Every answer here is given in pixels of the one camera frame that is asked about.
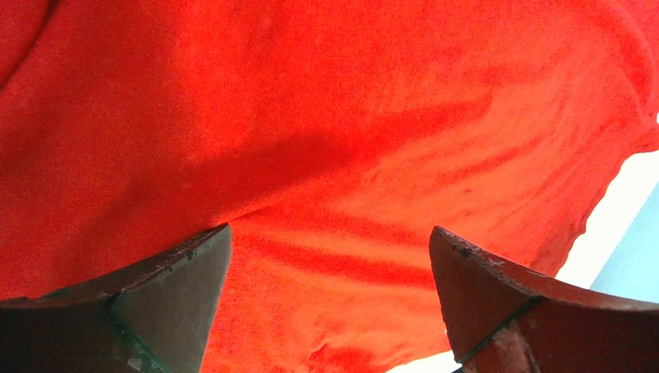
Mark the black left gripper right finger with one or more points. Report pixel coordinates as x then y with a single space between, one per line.
501 316

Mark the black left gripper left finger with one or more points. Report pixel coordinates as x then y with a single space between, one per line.
154 315

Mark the red t-shirt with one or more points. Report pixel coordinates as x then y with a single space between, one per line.
331 135

